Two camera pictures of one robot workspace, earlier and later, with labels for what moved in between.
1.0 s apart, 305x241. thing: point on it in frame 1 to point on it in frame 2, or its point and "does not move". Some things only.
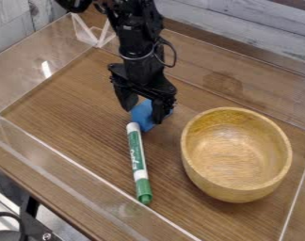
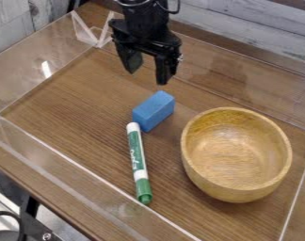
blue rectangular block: (140, 115) does not move
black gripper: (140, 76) to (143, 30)
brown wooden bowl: (235, 154) does not move
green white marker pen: (139, 165) does not move
